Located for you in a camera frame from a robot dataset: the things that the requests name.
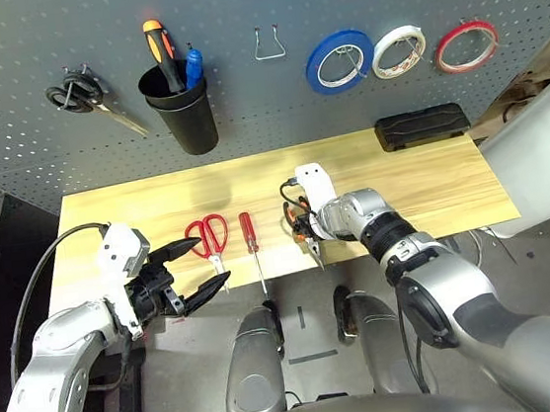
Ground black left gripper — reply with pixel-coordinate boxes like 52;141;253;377
119;232;236;326

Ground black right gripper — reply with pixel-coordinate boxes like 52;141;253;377
287;209;323;245

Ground orange black needle-nose pliers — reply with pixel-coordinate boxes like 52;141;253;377
281;197;326;274

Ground red handled screwdriver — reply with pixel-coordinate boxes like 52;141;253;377
238;209;271;302

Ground red tape roll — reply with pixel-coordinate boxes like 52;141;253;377
431;15;503;77

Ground grey metal pegboard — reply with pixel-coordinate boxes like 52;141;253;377
0;0;550;221

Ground silver left robot leg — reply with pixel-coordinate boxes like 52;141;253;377
214;300;293;412

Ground silver robot leg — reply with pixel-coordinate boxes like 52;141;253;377
332;277;427;403
214;300;293;412

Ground long black floor tape strip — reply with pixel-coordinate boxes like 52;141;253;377
286;348;340;367

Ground silver right robot leg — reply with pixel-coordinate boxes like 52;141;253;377
332;277;427;403

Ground black table leg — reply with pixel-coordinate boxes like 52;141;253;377
110;344;153;412

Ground black plastic cup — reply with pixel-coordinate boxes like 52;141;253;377
134;56;221;162

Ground blue tape roll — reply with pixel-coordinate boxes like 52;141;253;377
301;26;379;98

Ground black plastic tool case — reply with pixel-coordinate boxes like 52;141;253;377
372;101;474;154

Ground white tape roll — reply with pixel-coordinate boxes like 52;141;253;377
367;23;430;81

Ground red handled scissors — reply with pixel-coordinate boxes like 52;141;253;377
182;212;236;299

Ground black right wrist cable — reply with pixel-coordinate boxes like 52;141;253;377
279;175;314;216

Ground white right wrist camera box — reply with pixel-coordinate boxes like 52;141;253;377
293;160;341;219

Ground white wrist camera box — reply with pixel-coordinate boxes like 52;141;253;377
293;160;341;219
93;218;162;344

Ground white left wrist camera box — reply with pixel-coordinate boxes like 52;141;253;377
93;218;162;344

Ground black right shoulder cable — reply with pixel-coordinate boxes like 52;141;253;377
399;312;432;395

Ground metal wire pliers holder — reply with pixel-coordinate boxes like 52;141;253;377
251;22;288;62

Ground blue handled tool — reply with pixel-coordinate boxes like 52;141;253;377
181;42;206;91

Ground black handled scissors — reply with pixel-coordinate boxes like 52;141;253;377
42;56;151;147

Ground orange black handled screwdriver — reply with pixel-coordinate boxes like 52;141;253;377
141;16;188;98

